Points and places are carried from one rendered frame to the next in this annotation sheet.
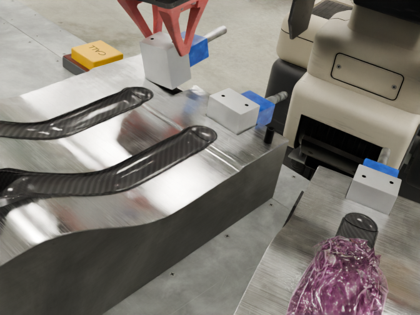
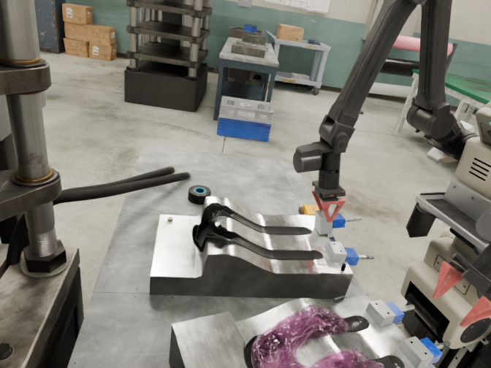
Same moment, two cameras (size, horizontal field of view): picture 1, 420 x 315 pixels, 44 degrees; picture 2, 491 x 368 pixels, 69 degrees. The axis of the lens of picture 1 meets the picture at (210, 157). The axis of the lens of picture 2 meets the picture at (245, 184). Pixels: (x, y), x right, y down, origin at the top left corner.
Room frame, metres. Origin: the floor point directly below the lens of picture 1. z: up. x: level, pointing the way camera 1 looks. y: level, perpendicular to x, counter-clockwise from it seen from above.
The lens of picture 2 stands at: (-0.23, -0.35, 1.47)
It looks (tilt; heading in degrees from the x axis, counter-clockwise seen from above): 28 degrees down; 42
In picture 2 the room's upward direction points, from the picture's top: 10 degrees clockwise
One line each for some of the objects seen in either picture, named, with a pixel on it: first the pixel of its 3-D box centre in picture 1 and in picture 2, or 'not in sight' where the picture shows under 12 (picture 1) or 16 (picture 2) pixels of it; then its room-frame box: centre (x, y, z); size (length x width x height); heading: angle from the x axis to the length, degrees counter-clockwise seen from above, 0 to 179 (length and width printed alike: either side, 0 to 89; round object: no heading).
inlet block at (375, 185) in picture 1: (377, 176); (393, 312); (0.52, -0.21, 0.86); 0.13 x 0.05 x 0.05; 161
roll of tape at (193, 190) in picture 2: not in sight; (199, 194); (0.48, 0.51, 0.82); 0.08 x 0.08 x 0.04
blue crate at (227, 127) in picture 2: not in sight; (243, 124); (2.70, 2.50, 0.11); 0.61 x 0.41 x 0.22; 136
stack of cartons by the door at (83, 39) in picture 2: not in sight; (90, 32); (2.62, 6.58, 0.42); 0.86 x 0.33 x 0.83; 136
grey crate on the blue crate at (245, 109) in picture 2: not in sight; (245, 109); (2.70, 2.50, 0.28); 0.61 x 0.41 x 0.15; 136
